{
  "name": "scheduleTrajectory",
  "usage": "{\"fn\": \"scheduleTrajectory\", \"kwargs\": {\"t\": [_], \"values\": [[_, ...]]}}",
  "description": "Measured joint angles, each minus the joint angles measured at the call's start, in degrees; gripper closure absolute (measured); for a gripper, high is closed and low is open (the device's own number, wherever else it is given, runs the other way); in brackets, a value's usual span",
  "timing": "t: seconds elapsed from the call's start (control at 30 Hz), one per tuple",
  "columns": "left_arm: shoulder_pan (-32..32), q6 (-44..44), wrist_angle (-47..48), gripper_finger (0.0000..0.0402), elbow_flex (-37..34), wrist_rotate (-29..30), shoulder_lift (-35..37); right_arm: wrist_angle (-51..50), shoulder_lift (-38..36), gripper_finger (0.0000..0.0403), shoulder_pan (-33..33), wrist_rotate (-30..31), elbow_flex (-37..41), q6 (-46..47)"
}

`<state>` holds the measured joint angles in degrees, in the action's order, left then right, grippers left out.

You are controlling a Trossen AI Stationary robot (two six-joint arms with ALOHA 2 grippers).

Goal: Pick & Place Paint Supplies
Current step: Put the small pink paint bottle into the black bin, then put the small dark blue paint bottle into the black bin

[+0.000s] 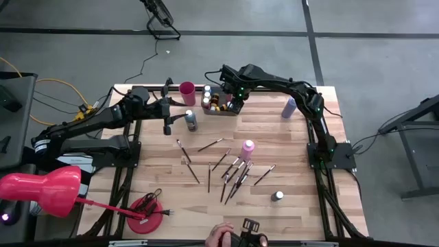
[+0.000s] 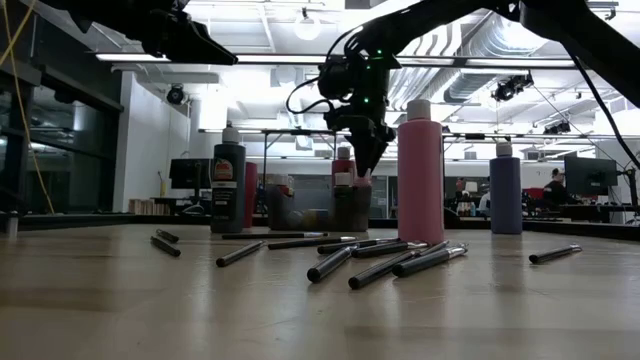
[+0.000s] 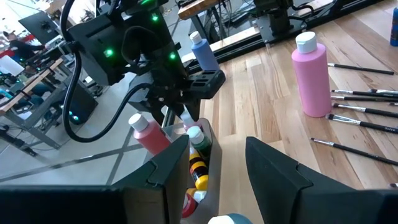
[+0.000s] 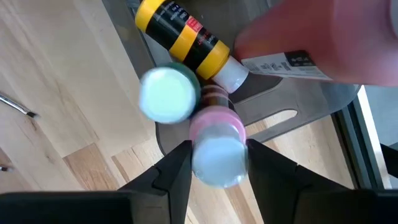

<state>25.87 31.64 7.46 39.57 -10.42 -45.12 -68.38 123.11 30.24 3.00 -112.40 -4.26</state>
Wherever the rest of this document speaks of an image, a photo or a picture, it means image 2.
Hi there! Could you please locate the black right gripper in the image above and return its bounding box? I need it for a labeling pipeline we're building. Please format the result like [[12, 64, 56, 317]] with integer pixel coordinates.
[[324, 107, 397, 176]]

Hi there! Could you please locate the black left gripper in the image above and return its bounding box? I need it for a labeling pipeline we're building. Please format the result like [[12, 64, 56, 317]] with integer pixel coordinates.
[[142, 7, 239, 65]]

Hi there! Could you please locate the large red paint bottle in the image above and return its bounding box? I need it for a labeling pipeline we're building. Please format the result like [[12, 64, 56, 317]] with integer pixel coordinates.
[[331, 146, 357, 189]]

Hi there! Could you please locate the small black paint bottle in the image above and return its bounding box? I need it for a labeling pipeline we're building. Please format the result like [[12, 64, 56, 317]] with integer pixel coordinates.
[[333, 172, 354, 231]]

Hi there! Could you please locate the large pink paint bottle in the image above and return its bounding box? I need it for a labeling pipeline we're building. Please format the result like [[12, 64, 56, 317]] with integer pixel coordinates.
[[396, 98, 446, 245]]

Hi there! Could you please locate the small yellow paint bottle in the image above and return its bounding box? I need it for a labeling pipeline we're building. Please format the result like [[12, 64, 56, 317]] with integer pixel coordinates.
[[299, 209, 321, 230]]

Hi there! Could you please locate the large purple paint bottle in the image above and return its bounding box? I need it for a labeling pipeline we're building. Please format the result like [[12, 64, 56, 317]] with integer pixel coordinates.
[[489, 142, 524, 236]]

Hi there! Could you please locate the large dark green paint bottle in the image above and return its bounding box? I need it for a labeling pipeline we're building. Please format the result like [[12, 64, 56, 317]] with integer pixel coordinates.
[[209, 124, 248, 235]]

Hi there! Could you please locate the lone marker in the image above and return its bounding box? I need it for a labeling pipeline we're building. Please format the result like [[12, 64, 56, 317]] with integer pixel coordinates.
[[527, 243, 584, 266]]

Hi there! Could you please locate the clear plastic bin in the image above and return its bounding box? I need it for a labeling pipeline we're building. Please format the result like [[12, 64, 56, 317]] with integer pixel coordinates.
[[265, 183, 374, 233]]

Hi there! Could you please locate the long ceiling light strip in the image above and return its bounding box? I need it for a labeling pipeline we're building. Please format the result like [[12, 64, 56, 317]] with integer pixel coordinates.
[[94, 51, 576, 69]]

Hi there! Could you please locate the round white ceiling lamp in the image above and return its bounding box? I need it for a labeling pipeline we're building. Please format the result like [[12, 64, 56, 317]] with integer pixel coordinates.
[[293, 7, 322, 42]]

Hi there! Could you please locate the red plastic cup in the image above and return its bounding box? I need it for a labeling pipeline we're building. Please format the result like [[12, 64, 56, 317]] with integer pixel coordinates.
[[243, 161, 259, 230]]

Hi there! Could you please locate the black computer monitor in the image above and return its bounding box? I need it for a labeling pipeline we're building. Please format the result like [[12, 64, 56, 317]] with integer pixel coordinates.
[[168, 157, 214, 216], [563, 155, 619, 197]]

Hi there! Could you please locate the stack of wooden blocks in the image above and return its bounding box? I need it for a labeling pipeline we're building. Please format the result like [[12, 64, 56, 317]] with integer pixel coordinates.
[[127, 198, 161, 216]]

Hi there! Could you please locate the person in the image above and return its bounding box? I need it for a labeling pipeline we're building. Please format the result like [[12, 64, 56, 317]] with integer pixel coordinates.
[[542, 167, 584, 206]]

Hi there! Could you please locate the small white cylinder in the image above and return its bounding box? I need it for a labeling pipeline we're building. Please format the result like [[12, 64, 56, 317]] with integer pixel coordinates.
[[4, 210, 20, 239]]

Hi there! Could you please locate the black hanging ceiling camera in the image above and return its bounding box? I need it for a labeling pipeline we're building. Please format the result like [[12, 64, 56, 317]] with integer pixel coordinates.
[[165, 83, 187, 106]]

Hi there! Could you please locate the black background table frame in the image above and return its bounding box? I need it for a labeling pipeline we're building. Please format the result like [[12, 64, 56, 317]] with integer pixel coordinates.
[[261, 127, 337, 166]]

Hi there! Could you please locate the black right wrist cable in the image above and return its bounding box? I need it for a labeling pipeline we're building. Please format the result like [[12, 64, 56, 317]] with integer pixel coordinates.
[[285, 27, 361, 115]]

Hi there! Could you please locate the silver ceiling duct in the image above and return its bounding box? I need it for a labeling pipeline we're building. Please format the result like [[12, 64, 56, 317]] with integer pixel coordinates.
[[389, 9, 551, 106]]

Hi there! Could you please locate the yellow hanging cord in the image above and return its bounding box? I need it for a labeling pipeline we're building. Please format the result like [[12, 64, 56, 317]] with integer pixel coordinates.
[[0, 0, 56, 216]]

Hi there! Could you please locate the black aluminium table frame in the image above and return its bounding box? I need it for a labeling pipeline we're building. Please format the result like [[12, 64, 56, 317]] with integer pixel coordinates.
[[0, 212, 640, 243]]

